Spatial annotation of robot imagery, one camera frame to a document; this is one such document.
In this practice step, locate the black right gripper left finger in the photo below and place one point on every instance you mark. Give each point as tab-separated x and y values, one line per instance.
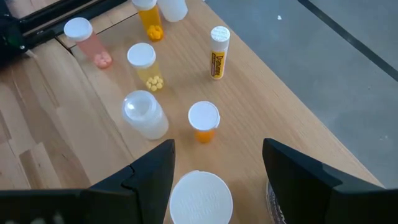
140	193

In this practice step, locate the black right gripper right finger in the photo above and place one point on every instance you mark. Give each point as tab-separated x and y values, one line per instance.
311	193

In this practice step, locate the large amber pill bottle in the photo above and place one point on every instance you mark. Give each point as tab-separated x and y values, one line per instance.
200	199

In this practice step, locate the clear bottle translucent cap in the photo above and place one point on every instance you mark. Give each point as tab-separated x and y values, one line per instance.
144	115

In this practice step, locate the small orange pill bottle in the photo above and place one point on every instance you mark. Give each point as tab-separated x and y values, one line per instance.
203	116

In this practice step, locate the pale yellow pill bottle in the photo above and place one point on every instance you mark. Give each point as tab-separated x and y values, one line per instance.
143	62

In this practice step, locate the yellow white Dramamine tube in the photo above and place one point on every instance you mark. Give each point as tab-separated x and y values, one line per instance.
219	53

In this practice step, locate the pink pill bottle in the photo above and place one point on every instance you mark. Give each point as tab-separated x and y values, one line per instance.
84	34

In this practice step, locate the small amber pill bottle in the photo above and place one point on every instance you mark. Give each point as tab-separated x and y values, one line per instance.
150	18

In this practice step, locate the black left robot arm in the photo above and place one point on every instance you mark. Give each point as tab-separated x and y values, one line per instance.
11	37

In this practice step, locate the black aluminium table frame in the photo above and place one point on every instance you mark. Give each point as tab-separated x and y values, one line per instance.
74	20

